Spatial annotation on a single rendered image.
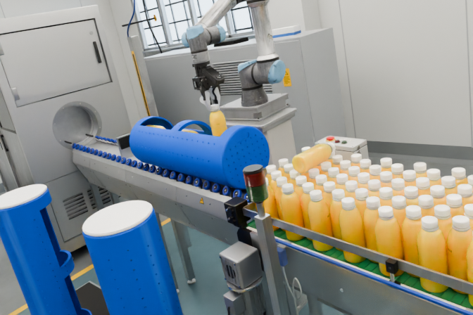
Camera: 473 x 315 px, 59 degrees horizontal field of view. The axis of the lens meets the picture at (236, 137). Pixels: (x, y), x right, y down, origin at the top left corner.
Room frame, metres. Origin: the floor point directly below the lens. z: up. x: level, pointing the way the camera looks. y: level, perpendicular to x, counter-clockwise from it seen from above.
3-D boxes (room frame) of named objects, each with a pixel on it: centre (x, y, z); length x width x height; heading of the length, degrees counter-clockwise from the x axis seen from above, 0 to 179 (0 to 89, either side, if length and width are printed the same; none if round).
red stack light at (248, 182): (1.18, -0.03, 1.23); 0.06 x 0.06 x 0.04
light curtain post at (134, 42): (3.09, 0.57, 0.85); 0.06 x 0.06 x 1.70; 38
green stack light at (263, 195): (1.18, -0.03, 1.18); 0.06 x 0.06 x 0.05
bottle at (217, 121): (1.84, 0.07, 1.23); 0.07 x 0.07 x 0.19
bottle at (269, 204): (1.46, -0.06, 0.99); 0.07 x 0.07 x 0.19
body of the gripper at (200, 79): (1.86, 0.09, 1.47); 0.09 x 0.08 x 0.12; 38
